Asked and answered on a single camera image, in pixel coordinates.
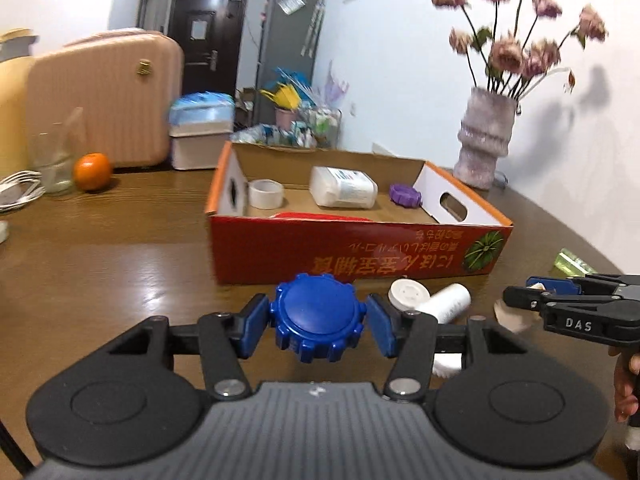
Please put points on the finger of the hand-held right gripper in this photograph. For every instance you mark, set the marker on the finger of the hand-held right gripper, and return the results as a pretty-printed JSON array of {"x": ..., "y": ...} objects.
[
  {"x": 522, "y": 297},
  {"x": 557, "y": 285}
]

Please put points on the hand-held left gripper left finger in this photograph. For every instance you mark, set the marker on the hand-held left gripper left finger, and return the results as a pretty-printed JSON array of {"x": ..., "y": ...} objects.
[{"x": 255, "y": 322}]

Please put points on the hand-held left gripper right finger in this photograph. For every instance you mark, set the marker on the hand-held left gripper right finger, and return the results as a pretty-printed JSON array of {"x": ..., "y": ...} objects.
[{"x": 378, "y": 327}]

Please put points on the beige round object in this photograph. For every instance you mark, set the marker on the beige round object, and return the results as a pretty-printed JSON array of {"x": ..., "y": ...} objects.
[{"x": 510, "y": 317}]

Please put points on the green transparent bottle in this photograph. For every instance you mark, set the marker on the green transparent bottle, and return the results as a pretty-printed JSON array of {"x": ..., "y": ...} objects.
[{"x": 574, "y": 261}]

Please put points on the blue ridged lid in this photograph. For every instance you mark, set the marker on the blue ridged lid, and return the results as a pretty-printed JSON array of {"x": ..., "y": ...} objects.
[{"x": 317, "y": 317}]

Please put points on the red cardboard box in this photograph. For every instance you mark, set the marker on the red cardboard box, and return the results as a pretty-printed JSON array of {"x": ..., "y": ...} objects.
[{"x": 350, "y": 255}]

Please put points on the white tape roll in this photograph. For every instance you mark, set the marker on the white tape roll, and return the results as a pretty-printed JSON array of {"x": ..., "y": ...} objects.
[{"x": 266, "y": 194}]

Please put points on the purple ridged lid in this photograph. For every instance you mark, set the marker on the purple ridged lid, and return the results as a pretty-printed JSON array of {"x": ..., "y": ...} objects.
[{"x": 406, "y": 196}]

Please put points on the white pill bottle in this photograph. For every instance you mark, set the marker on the white pill bottle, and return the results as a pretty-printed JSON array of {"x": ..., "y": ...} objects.
[{"x": 342, "y": 187}]

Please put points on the person's right hand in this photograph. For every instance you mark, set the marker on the person's right hand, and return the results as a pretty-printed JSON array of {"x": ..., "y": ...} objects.
[{"x": 625, "y": 375}]

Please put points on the white round cap with holes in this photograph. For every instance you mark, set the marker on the white round cap with holes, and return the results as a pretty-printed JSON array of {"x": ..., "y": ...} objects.
[{"x": 409, "y": 295}]

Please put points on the white plastic bottle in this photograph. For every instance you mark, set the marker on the white plastic bottle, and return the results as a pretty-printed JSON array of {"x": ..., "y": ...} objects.
[{"x": 447, "y": 302}]

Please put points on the pink textured vase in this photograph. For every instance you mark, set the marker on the pink textured vase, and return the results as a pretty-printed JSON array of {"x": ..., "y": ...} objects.
[{"x": 484, "y": 140}]

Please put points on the pile of white packets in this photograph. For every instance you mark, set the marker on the pile of white packets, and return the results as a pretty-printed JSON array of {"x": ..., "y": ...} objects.
[{"x": 290, "y": 132}]

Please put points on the white bin with blue bag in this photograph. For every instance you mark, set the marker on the white bin with blue bag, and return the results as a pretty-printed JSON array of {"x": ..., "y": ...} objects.
[{"x": 202, "y": 130}]

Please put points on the pink flower pot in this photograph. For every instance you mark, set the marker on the pink flower pot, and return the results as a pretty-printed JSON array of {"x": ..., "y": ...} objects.
[{"x": 286, "y": 117}]

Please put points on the orange fruit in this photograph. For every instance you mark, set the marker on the orange fruit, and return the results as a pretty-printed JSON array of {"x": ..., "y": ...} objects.
[{"x": 92, "y": 171}]

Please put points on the yellow watering can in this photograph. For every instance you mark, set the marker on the yellow watering can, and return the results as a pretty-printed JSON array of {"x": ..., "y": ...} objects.
[{"x": 285, "y": 92}]

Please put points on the dried pink roses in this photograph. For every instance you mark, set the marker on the dried pink roses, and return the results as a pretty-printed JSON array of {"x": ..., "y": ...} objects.
[{"x": 510, "y": 50}]

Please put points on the clear glass cup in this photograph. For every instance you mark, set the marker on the clear glass cup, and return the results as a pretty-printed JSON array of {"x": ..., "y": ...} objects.
[{"x": 56, "y": 160}]

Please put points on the small white cap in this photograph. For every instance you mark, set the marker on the small white cap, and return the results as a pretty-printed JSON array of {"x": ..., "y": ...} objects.
[{"x": 2, "y": 231}]

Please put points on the grey refrigerator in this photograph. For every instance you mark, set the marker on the grey refrigerator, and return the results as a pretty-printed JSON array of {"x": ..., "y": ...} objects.
[{"x": 285, "y": 55}]

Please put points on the pink ribbed suitcase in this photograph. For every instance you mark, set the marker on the pink ribbed suitcase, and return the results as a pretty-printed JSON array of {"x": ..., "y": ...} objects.
[{"x": 110, "y": 95}]

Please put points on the dark brown door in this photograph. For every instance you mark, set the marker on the dark brown door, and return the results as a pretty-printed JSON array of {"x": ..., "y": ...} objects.
[{"x": 205, "y": 45}]

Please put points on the yellow thermos jug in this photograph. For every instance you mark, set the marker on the yellow thermos jug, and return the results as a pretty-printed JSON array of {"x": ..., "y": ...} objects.
[{"x": 15, "y": 110}]

